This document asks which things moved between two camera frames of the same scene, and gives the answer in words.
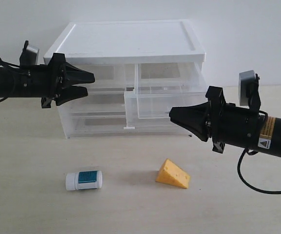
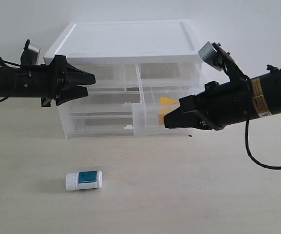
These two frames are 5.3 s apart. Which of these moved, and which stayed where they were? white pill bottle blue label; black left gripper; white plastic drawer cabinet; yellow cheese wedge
Moved: yellow cheese wedge
Stayed: white plastic drawer cabinet; white pill bottle blue label; black left gripper
